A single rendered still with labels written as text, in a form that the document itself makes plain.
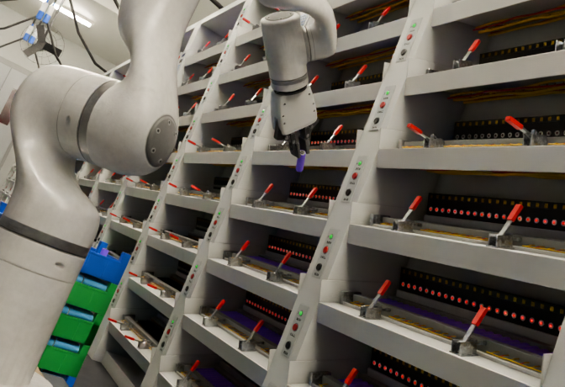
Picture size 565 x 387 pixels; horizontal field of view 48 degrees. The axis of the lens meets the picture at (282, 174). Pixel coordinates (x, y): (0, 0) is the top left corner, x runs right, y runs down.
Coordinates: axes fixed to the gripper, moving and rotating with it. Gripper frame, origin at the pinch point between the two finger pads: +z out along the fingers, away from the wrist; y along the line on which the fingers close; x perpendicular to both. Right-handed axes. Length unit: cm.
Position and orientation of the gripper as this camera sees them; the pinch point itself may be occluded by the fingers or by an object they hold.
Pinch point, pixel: (299, 146)
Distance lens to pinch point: 149.2
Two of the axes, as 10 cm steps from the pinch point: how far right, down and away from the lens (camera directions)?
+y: -8.3, 3.9, -4.0
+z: 1.5, 8.5, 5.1
